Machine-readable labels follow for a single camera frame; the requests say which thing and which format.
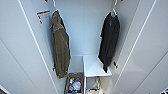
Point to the white wardrobe door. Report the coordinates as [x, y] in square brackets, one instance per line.
[13, 40]
[146, 50]

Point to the white wardrobe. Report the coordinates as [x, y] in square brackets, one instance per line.
[83, 26]

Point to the black t-shirt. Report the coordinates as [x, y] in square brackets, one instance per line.
[109, 40]

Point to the small black hook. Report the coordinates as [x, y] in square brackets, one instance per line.
[115, 64]
[53, 68]

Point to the olive brown jacket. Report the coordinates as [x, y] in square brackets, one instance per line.
[60, 43]

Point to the brown storage box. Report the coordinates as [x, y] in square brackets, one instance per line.
[66, 85]

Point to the white clothes hanger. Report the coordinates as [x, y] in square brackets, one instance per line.
[53, 3]
[114, 12]

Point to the blue bottle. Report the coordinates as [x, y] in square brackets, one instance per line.
[70, 89]

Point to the white bag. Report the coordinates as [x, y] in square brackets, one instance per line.
[77, 85]

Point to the orange white warning sticker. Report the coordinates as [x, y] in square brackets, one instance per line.
[42, 16]

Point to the white inner shelf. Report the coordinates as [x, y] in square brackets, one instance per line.
[95, 65]

